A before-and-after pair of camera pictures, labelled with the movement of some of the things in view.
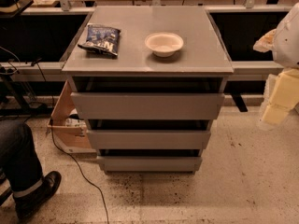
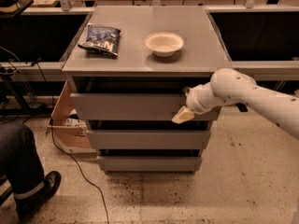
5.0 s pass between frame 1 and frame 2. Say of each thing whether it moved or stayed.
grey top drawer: stayed
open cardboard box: stayed
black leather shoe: stayed
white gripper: moved
